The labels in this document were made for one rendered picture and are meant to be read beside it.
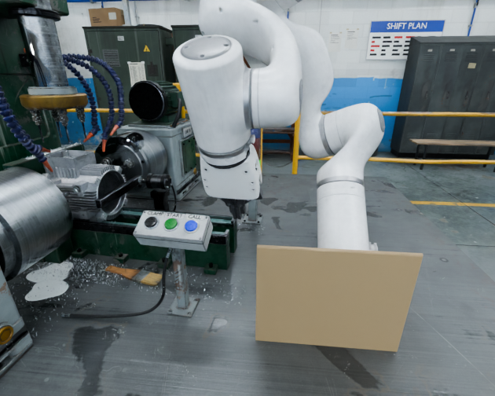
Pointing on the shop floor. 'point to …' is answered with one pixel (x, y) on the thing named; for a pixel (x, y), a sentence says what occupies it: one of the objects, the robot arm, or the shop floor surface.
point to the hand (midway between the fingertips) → (237, 207)
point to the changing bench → (461, 144)
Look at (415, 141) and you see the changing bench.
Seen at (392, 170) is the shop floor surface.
